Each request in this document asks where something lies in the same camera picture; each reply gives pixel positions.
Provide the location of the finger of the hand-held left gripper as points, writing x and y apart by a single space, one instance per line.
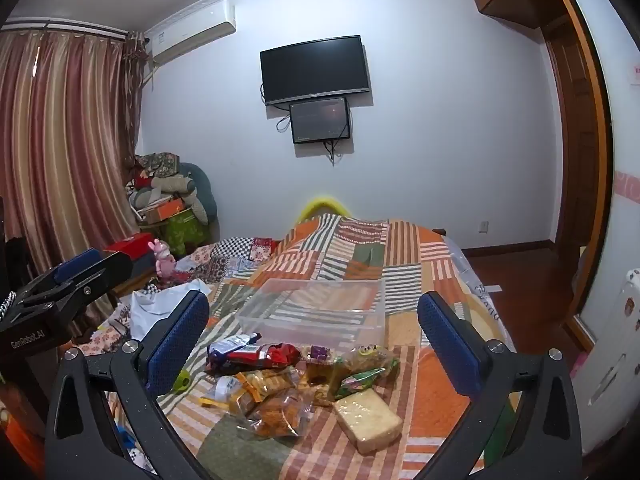
112 270
75 264

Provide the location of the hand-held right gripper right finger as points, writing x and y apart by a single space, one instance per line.
450 345

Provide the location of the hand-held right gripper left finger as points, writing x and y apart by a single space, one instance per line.
177 345

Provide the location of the white blue snack packet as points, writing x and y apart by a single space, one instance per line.
230 346

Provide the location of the white yellow snack packet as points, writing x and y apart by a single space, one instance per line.
225 391

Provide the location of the red snack packet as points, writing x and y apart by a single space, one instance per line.
272 355

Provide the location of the clear bag of orange crackers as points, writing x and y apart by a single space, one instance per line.
282 415

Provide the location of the clear plastic container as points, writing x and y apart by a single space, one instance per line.
310 310

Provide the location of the red box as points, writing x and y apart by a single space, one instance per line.
130 246

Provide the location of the small green plastic object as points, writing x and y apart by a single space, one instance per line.
182 381

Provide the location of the white cloth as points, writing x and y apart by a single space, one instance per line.
150 305

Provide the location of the pink plush toy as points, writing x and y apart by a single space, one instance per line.
162 257

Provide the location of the clear plastic mattress cover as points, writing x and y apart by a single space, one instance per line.
475 285

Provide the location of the clear bag of bread rolls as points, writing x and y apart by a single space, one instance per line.
372 357

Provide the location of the orange cardboard box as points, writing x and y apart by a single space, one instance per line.
165 210

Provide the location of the striped orange patchwork quilt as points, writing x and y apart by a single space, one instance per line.
425 260

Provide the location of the orange yellow snack packet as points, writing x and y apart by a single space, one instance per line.
265 382

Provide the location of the green snack packet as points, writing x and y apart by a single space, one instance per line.
360 382

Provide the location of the beige stuffed toy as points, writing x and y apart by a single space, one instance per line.
172 185

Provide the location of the floral checkered patchwork blanket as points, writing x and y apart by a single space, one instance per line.
235 250

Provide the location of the wrapped sandwich bread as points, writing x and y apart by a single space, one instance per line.
367 420

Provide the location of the camouflage cloth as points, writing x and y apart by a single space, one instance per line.
160 162

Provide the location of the grey cushion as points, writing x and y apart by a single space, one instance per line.
205 190

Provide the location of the striped brown curtain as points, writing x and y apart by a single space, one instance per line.
65 135

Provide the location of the small purple snack packet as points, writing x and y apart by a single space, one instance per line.
320 354

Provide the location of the clear bag of golden pastry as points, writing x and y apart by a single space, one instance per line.
322 380

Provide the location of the white stickered appliance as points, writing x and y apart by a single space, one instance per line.
610 360

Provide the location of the yellow hoop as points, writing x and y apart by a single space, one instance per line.
320 203

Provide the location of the wooden door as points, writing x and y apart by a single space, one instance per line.
575 150

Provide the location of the white air conditioner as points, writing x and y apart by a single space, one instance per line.
192 32

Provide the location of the white wall socket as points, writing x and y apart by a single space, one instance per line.
483 226

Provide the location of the white curtain rail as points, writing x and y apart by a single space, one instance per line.
60 27

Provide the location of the small black wall monitor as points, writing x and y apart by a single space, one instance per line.
320 120

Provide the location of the wooden door frame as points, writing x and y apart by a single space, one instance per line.
597 110

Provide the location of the large black wall television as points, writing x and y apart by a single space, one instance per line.
315 67

